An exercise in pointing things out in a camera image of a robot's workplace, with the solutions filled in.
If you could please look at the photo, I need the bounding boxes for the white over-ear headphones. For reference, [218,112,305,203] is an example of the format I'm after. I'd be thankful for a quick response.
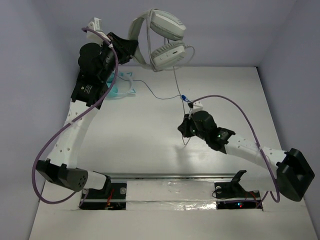
[126,7,188,73]

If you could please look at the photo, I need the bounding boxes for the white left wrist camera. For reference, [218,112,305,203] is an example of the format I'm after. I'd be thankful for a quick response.
[85,17,103,44]

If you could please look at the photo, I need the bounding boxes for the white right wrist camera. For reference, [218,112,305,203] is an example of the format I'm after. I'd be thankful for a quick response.
[188,101,204,114]

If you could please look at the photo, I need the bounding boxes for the grey headphone cable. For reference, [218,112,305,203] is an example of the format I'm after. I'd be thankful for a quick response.
[146,8,196,146]

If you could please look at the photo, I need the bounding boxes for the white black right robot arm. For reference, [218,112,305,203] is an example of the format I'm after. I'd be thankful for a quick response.
[177,110,315,202]

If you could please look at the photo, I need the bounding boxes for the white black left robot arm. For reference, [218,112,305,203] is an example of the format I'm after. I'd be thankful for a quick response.
[32,32,139,197]

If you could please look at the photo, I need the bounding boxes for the teal cat-ear headphones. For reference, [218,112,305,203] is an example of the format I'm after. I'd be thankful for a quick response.
[106,71,136,99]

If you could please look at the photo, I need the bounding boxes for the aluminium rail at table front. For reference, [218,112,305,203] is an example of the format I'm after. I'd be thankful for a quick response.
[104,171,276,181]

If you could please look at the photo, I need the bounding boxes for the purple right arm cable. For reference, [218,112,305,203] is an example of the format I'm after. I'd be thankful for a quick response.
[192,94,282,208]

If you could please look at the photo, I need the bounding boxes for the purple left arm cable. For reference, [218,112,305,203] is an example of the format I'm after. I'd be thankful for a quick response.
[31,26,120,208]

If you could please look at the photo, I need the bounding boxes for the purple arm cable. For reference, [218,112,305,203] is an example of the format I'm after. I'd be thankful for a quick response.
[31,26,120,208]
[192,94,282,208]

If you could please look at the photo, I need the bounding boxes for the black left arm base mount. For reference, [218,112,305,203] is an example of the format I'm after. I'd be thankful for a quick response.
[79,176,127,211]

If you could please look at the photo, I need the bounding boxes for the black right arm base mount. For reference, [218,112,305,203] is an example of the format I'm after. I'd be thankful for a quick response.
[211,170,263,210]

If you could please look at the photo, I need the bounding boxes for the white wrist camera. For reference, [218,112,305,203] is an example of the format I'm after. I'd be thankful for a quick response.
[188,101,204,114]
[85,17,103,44]

